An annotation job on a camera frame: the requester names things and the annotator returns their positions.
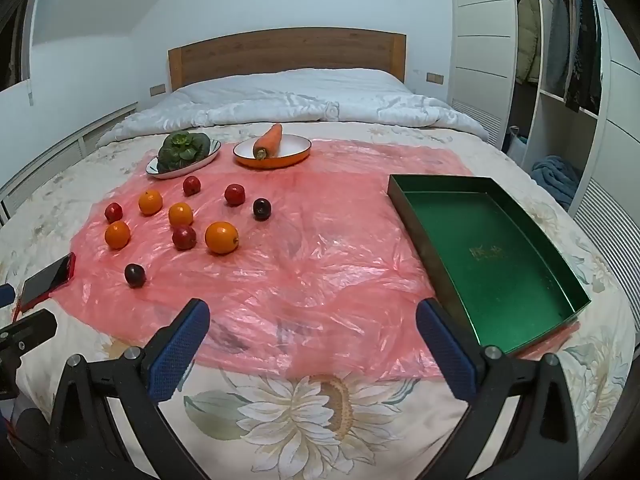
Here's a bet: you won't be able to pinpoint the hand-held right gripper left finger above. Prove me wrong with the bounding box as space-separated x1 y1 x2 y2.
47 298 211 480

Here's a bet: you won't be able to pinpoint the carrot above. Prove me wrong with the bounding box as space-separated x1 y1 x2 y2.
252 123 284 161

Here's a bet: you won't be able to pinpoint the white duvet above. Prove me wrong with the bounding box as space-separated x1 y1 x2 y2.
95 67 491 148

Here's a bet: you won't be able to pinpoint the green hanging jacket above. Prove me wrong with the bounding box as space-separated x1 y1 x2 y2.
515 0 541 85

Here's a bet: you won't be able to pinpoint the phone in red case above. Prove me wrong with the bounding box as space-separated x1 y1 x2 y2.
17 252 77 314

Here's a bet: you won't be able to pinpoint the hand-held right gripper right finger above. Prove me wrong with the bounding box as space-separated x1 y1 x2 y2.
416 297 593 480

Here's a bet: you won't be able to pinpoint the white wardrobe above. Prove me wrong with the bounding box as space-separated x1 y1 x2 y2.
449 0 640 331

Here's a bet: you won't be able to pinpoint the blue folded blanket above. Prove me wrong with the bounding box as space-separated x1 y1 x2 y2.
530 155 583 211

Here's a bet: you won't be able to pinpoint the orange rimmed bowl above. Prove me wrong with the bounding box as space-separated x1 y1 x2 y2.
232 135 312 170

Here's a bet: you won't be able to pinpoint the dark hanging clothes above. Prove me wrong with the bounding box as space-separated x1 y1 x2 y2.
545 0 603 113

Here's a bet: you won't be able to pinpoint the pink plastic sheet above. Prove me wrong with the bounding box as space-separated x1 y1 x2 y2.
60 137 583 378

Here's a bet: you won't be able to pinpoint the green cardboard tray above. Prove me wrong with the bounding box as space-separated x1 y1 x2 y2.
387 174 592 356

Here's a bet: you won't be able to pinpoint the wooden headboard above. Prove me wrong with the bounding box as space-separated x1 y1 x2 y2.
167 27 407 92

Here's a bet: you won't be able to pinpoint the white oval plate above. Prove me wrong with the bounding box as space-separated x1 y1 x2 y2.
145 139 222 181

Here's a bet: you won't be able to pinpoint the white bag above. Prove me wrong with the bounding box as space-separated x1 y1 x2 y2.
505 127 531 166

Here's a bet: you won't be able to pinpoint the green leafy vegetable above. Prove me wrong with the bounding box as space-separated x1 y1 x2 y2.
157 131 212 173

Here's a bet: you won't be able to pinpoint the orange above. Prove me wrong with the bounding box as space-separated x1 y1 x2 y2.
204 221 240 255
104 221 132 250
138 189 164 216
168 202 194 228

